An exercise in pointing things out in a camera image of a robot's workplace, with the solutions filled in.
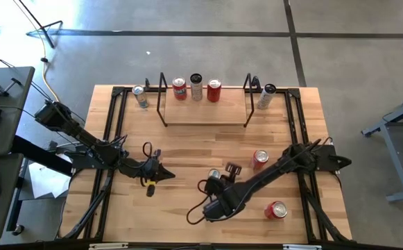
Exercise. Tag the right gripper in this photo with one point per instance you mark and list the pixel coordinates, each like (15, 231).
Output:
(225, 187)

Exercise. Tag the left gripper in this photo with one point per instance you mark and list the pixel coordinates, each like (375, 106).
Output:
(142, 169)

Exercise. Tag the blue silver energy drink can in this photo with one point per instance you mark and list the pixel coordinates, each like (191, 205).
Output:
(214, 173)
(141, 99)

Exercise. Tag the red Fanta soda can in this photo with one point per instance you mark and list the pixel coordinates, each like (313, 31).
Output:
(257, 161)
(179, 91)

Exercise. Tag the plain red soda can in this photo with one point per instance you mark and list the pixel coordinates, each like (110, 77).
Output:
(214, 93)
(275, 210)

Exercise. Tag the tall white Celsius can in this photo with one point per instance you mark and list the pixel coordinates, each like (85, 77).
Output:
(264, 100)
(196, 91)

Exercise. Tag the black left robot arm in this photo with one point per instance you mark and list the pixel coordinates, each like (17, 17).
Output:
(83, 135)

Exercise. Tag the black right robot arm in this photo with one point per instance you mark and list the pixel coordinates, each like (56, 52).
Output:
(274, 170)

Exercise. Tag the yellow tape tag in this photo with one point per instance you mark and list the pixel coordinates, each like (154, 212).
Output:
(150, 181)

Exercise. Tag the white mounting plate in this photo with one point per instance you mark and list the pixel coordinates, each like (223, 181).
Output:
(107, 246)
(301, 247)

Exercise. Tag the white paper sheet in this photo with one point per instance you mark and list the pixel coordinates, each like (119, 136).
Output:
(46, 182)

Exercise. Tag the black desk support beam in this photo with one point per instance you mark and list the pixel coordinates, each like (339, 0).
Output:
(38, 154)

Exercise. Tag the black caster wheel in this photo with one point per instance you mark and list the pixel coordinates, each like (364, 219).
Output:
(18, 230)

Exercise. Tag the grey desk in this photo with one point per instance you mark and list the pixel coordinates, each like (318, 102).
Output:
(0, 215)
(14, 114)

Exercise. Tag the black tripod stand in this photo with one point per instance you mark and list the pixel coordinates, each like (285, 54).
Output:
(51, 42)

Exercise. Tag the workbench with blue-grey legs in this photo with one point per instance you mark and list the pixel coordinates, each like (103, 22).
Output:
(396, 163)

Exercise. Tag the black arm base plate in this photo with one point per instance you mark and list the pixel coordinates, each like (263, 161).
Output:
(81, 164)
(340, 161)

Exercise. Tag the black aluminium rig frame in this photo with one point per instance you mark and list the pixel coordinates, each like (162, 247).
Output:
(117, 91)

